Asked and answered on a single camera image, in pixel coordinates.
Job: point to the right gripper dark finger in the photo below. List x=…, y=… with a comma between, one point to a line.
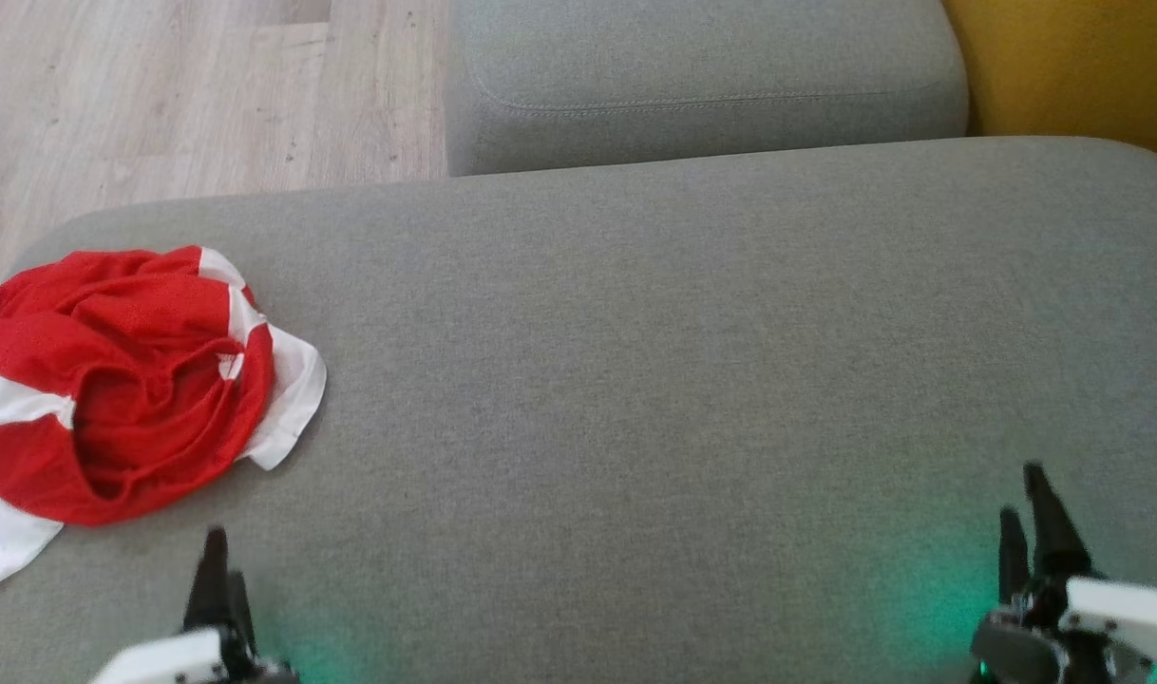
x=1014, y=556
x=1052, y=532

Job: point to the right gripper white dark body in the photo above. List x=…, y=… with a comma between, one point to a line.
x=1110, y=617

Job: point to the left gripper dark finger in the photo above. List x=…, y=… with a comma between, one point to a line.
x=210, y=589
x=241, y=617

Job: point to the left gripper white dark body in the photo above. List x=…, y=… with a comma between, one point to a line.
x=165, y=660

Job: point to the red white sports shirt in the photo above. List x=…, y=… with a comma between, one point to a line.
x=151, y=418

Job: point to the large grey sofa seat cushion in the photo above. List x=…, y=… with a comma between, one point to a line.
x=635, y=380

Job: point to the yellow sofa cushion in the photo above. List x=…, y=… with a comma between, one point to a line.
x=1082, y=66

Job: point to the small grey sofa cushion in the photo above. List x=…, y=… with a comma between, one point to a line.
x=711, y=57

